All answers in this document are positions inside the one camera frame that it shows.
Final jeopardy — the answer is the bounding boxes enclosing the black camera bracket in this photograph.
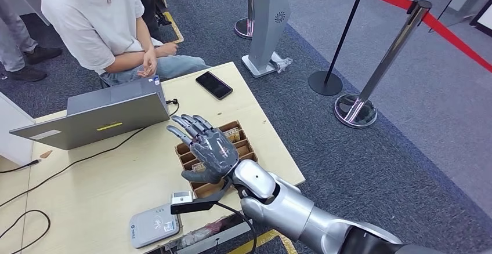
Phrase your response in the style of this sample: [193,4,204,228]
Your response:
[169,177,233,215]

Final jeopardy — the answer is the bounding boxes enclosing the grey card reader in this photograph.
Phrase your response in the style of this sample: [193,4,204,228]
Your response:
[129,203,182,249]

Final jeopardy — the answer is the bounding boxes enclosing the brown cardboard card organiser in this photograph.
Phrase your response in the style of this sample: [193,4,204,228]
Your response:
[175,120,259,200]

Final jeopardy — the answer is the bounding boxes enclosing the standing person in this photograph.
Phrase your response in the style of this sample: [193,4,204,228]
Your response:
[0,0,63,83]

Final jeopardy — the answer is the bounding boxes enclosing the grey laptop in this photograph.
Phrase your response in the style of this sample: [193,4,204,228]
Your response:
[8,76,171,151]

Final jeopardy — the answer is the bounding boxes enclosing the white cabinet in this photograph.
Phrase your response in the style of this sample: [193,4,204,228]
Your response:
[0,90,36,166]

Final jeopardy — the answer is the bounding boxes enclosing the black cable with plug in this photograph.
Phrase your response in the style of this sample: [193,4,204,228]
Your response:
[0,159,41,174]

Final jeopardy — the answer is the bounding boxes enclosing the chrome stanchion base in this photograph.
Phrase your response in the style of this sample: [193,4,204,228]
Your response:
[234,0,256,40]

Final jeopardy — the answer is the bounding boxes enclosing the black framed board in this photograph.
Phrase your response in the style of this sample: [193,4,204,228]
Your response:
[469,0,492,38]

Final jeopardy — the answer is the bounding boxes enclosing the chrome stanchion post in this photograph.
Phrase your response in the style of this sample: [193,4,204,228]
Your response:
[333,0,434,129]

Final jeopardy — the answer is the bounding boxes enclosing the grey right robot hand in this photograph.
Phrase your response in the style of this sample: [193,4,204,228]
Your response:
[166,113,240,186]

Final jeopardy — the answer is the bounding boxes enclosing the pale wooden table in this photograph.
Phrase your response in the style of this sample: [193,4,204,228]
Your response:
[0,61,306,254]

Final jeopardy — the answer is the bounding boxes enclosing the looped black cable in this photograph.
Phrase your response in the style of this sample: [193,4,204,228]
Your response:
[0,210,52,254]

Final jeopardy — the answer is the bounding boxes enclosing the yellow floor tape strip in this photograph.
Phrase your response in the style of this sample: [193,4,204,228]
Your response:
[226,229,299,254]

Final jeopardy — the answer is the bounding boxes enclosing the black camera cable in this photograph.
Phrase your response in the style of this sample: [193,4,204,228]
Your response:
[213,201,258,254]

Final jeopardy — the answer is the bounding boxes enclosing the black stanchion post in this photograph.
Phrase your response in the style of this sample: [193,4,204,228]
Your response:
[308,0,372,97]

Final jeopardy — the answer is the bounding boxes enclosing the clear plastic bag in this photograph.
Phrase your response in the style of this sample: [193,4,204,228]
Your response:
[270,51,294,74]

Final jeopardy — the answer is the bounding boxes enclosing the black smartphone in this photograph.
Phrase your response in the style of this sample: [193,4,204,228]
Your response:
[195,71,234,100]

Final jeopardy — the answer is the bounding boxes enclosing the person's right hand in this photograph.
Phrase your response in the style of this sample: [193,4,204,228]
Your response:
[153,41,179,58]

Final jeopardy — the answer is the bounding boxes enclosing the grey kiosk stand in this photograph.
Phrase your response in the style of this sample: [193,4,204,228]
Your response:
[241,0,292,79]

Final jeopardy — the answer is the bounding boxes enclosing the person's left hand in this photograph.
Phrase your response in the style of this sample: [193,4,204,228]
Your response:
[137,48,158,79]

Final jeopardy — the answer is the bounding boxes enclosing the yellow floor tape outline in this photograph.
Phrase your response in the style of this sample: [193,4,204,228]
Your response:
[163,11,185,45]

